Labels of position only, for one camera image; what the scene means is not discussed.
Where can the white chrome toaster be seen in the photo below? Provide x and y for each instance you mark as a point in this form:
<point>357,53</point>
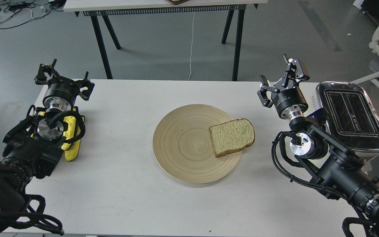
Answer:
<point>353,119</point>

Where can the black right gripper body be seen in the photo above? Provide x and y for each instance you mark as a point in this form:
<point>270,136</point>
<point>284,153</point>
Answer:
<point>287,99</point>

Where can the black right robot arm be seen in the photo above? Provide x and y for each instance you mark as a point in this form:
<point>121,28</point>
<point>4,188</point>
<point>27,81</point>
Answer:
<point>327,149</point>

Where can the brown object on background table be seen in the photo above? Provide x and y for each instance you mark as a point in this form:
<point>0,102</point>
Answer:
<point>176,2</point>

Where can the slice of brown bread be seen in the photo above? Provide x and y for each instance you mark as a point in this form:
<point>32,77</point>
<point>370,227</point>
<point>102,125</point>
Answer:
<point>232,136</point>

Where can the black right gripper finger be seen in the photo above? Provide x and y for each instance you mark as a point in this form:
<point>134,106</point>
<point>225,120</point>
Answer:
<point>295,72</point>
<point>267,93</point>

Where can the round wooden plate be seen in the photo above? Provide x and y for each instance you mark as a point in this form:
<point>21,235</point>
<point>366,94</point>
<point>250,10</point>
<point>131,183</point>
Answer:
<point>183,146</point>

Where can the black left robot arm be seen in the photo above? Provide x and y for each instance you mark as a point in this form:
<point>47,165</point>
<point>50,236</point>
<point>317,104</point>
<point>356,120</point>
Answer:
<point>36,145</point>

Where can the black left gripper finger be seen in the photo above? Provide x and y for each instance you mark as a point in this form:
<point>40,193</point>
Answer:
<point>85,87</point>
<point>47,75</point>

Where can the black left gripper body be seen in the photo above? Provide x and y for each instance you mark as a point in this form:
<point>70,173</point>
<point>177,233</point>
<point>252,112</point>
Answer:
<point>61,96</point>

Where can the white background table black legs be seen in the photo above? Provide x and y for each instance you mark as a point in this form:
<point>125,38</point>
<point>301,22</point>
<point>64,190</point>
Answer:
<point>105,8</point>

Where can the yellow cloth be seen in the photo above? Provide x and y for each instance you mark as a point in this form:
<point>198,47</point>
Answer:
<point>68,127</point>

